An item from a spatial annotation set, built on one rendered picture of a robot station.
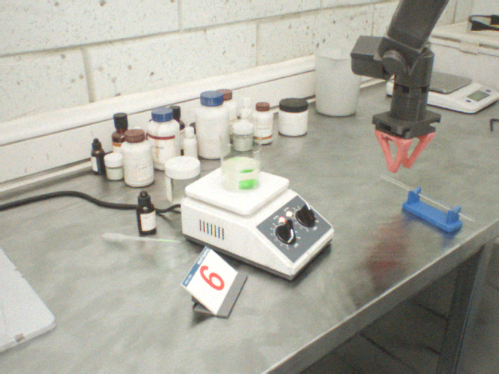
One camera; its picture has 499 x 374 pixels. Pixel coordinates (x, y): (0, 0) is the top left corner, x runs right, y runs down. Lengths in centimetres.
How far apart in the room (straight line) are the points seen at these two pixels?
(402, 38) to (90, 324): 56
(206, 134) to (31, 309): 52
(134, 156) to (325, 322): 48
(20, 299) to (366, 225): 53
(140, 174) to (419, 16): 55
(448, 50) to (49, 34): 114
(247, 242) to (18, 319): 31
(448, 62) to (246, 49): 68
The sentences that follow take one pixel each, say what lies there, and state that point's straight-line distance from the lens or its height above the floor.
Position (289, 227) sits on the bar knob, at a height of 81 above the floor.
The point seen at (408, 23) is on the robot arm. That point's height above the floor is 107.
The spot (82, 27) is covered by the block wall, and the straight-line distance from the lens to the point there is 110.
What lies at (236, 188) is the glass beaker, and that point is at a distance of 78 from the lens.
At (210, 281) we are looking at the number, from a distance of 71.
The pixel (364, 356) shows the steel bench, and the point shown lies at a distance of 163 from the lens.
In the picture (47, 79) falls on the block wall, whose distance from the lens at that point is 109.
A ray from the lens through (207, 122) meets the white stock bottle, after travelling 108.
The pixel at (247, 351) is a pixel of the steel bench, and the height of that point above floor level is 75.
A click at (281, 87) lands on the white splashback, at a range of 138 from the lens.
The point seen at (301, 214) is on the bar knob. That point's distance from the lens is 80.
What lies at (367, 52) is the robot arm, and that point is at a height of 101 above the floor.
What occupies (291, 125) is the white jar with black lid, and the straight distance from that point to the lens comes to 122.
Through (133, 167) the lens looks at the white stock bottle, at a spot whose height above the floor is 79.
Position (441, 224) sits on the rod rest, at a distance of 91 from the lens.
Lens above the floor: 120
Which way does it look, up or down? 27 degrees down
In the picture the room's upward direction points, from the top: straight up
